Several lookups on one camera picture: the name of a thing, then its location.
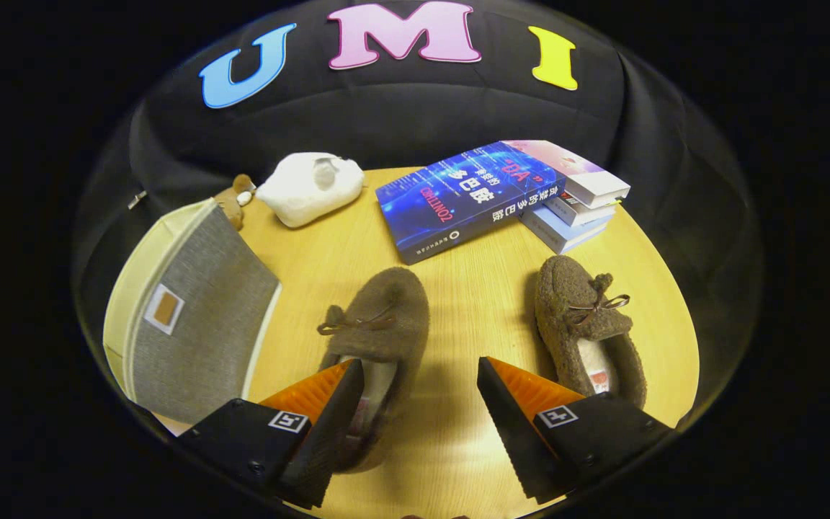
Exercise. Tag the brown striped plush toy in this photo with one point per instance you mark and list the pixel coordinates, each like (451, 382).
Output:
(231, 198)

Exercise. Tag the light blue book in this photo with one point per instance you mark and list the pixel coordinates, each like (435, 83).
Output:
(563, 232)

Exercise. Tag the white book with red spine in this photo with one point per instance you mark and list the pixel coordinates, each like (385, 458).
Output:
(581, 210)

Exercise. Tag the small metal clip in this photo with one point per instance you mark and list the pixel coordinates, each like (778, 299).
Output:
(136, 200)

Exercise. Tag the grey fabric storage box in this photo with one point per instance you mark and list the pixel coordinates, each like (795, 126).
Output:
(206, 310)

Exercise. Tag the white plush toy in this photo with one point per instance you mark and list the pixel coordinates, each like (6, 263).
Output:
(307, 191)

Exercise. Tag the brown fuzzy shoe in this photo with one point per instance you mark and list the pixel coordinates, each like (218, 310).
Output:
(566, 310)
(386, 303)

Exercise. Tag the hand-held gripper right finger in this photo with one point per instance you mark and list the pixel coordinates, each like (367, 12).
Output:
(516, 432)

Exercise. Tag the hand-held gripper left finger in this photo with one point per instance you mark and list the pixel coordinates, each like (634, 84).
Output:
(328, 432)

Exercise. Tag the black backdrop cloth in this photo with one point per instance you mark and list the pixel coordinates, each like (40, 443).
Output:
(400, 115)

